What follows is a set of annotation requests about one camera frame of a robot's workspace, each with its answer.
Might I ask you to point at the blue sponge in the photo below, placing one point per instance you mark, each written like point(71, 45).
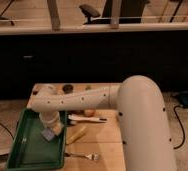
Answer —
point(48, 134)

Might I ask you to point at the orange round fruit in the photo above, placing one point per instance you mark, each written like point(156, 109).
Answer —
point(89, 113)

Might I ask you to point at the green plastic tray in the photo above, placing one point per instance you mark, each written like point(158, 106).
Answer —
point(30, 151)

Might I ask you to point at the dark brown round bowl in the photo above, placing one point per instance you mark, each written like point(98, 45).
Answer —
point(67, 88)

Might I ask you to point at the yellow corn cob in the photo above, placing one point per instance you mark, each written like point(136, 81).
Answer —
point(78, 134)

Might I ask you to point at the silver metal fork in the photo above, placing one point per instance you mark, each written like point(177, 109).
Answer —
point(92, 157)

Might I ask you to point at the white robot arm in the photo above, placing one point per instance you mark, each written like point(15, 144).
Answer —
point(142, 116)

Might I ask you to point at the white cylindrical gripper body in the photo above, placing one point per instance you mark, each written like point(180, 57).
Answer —
point(52, 121)

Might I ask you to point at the small green fruit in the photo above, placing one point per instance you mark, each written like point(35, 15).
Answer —
point(88, 87)

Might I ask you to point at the black office chair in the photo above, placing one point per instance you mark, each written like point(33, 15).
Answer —
point(131, 11)

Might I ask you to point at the dark cabinet counter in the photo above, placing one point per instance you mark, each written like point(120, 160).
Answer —
point(31, 56)

